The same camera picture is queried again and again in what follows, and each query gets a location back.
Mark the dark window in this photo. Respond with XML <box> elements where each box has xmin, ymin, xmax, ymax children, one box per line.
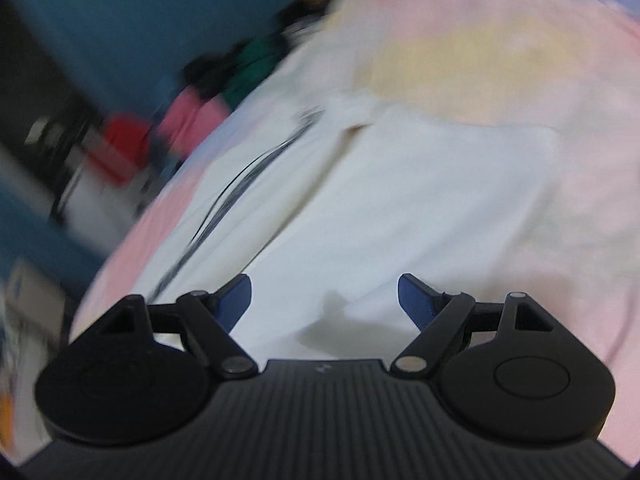
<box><xmin>0</xmin><ymin>0</ymin><xmax>103</xmax><ymax>163</ymax></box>

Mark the beige chair with black frame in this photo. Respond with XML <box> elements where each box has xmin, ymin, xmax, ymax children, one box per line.
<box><xmin>4</xmin><ymin>259</ymin><xmax>69</xmax><ymax>357</ymax></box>

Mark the bed with pastel sheet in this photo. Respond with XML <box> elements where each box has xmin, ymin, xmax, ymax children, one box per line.
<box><xmin>65</xmin><ymin>0</ymin><xmax>640</xmax><ymax>463</ymax></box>

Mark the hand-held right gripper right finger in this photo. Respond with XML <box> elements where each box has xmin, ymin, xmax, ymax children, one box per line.
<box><xmin>390</xmin><ymin>273</ymin><xmax>556</xmax><ymax>379</ymax></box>

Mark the black cloth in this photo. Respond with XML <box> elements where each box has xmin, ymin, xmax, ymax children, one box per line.
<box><xmin>183</xmin><ymin>52</ymin><xmax>242</xmax><ymax>97</ymax></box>

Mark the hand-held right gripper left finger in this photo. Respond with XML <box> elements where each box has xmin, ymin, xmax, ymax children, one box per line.
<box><xmin>92</xmin><ymin>273</ymin><xmax>260</xmax><ymax>379</ymax></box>

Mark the white garment with black trim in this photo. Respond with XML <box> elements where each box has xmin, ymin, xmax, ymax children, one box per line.
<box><xmin>149</xmin><ymin>92</ymin><xmax>571</xmax><ymax>362</ymax></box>

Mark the pink cloth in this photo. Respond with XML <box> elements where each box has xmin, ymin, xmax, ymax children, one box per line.
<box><xmin>159</xmin><ymin>84</ymin><xmax>237</xmax><ymax>157</ymax></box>

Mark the green cloth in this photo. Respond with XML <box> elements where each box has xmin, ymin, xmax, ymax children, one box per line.
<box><xmin>224</xmin><ymin>34</ymin><xmax>287</xmax><ymax>107</ymax></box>

